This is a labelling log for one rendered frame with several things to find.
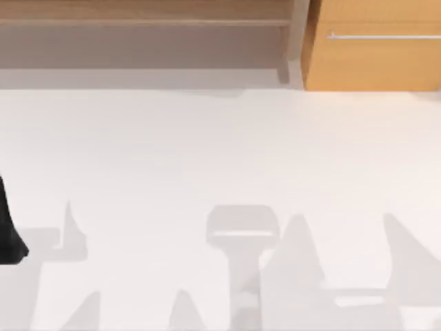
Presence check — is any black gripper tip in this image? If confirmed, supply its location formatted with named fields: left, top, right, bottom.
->
left=0, top=176, right=30, bottom=266

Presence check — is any wooden cupboard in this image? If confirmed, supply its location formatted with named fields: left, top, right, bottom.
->
left=301, top=0, right=441, bottom=92

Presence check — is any open wooden shelf unit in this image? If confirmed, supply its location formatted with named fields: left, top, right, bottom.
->
left=0, top=0, right=311, bottom=85

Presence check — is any long metal handle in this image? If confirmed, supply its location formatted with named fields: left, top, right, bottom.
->
left=327, top=32, right=441, bottom=40

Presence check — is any wooden drawer front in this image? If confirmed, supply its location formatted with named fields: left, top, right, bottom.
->
left=305, top=19, right=441, bottom=92

